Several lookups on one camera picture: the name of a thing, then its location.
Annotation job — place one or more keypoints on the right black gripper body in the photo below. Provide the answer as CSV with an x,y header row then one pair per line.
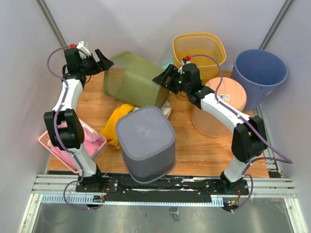
x,y
181,84

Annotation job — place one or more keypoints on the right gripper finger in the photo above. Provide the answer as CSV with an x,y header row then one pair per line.
x,y
166,77
175,88

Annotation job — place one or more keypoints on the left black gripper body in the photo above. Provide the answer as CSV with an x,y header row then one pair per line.
x,y
90,66

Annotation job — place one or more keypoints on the green mesh basket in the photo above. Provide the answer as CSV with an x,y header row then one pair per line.
x,y
130,80

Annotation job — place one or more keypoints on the peach plastic bucket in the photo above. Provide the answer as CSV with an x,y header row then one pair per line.
x,y
215,118

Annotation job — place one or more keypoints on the grey plastic basket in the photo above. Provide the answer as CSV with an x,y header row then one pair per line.
x,y
147,144

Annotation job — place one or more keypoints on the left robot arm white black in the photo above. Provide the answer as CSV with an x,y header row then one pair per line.
x,y
62,123

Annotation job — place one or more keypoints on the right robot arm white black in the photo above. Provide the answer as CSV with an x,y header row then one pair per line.
x,y
249,136

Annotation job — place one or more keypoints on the teal white sock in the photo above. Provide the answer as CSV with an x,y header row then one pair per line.
x,y
167,65

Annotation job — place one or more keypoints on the white dinosaur print cloth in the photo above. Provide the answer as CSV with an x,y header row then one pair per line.
x,y
166,109

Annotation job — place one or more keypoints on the yellow mesh basket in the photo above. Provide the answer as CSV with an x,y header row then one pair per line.
x,y
205,49

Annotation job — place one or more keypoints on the yellow garment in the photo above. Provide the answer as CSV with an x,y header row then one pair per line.
x,y
109,131

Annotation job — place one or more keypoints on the pink cloth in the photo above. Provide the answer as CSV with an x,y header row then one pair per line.
x,y
90,140

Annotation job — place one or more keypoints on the pink plastic crate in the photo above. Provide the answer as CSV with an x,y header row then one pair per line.
x,y
97,145

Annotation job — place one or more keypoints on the blue plastic bucket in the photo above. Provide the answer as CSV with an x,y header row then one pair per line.
x,y
259,72

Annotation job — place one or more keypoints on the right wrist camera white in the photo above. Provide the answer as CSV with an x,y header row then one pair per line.
x,y
185,60

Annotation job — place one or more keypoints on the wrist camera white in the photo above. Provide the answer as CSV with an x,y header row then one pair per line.
x,y
185,60
82,46

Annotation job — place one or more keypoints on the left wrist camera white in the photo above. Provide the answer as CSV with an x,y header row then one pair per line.
x,y
82,46

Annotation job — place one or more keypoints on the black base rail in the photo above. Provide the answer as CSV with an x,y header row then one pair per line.
x,y
167,190

